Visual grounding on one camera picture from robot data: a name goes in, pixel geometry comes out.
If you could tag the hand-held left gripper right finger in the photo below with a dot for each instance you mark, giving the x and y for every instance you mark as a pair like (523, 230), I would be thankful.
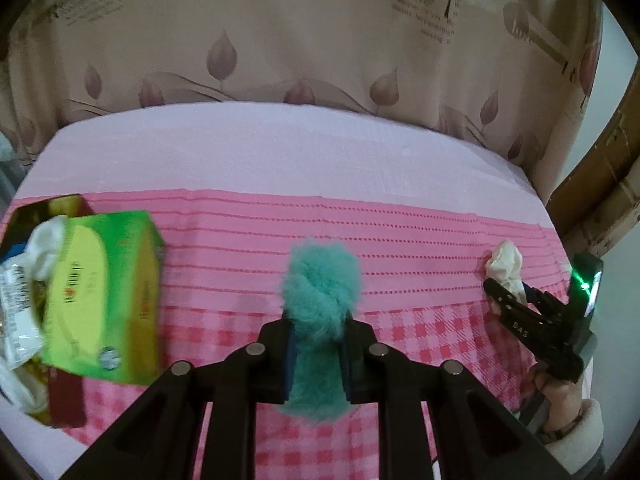
(350, 360)

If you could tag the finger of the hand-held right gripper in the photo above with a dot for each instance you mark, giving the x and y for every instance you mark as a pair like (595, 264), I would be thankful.
(515, 317)
(542, 302)

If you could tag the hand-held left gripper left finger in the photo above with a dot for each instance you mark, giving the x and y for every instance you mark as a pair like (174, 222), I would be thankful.
(289, 360)

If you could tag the cream scrunchie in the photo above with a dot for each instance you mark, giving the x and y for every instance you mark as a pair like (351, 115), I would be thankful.
(505, 260)

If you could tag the teal fluffy scrunchie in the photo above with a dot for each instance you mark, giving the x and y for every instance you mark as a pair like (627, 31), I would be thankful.
(320, 300)

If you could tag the red gold storage box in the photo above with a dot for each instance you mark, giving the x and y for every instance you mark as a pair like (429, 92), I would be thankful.
(65, 400)

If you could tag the white printed packet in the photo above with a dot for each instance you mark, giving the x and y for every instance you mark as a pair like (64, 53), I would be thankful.
(17, 300)

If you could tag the person's right hand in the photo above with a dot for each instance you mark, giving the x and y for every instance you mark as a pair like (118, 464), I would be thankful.
(562, 400)

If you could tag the pink checked bedsheet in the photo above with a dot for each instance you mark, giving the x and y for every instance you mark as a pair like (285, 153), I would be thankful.
(425, 240)

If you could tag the brown wooden board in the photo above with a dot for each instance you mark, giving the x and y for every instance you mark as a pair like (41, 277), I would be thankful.
(600, 185)

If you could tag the green tissue box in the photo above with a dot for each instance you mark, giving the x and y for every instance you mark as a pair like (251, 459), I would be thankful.
(100, 290)

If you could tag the beige leaf print curtain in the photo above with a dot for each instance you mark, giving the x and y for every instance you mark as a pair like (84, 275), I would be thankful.
(300, 35)

